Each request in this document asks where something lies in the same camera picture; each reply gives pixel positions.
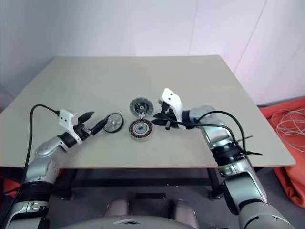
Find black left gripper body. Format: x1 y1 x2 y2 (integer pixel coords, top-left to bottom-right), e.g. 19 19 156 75
74 124 92 142

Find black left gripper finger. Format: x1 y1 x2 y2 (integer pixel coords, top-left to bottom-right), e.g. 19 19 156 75
90 116 112 136
78 111 95 125

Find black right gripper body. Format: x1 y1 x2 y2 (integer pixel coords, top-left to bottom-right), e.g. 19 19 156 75
157 100 178 131

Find round metal disc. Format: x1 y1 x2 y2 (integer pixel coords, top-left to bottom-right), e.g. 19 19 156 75
102 112 124 133

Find silver motor housing copper windings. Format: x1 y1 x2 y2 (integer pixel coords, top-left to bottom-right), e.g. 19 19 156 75
129 120 154 142

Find round silver motor lid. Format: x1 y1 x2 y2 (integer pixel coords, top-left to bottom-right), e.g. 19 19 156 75
129 97 154 118

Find dark grey rounded shape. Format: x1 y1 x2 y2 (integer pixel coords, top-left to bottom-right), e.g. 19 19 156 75
103 199 131 224
170 199 200 229

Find orange fabric piece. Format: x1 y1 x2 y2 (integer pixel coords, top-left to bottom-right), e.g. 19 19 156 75
0 176 24 196

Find orange fabric cushion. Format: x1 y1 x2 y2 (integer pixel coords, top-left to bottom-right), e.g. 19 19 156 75
258 95 305 205

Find grey curved robot torso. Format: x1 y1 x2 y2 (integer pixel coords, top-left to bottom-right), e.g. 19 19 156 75
47 214 239 229

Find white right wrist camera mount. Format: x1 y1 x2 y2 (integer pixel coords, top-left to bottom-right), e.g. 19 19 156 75
161 87 189 131

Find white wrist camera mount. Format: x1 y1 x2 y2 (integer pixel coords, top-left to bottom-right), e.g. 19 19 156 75
58 109 83 144
161 87 189 131

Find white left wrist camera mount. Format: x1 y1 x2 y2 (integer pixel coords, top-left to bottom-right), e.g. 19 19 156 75
58 109 83 144

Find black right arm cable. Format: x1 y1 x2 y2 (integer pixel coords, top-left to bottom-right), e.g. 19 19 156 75
166 110 248 153

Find black table frame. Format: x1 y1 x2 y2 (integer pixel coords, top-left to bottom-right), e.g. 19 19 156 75
54 167 270 200

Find black cable tie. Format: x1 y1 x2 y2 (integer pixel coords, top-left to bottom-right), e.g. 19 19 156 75
234 135 263 157

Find white coiled cable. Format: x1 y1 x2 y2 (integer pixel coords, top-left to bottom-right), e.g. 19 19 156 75
271 108 305 151

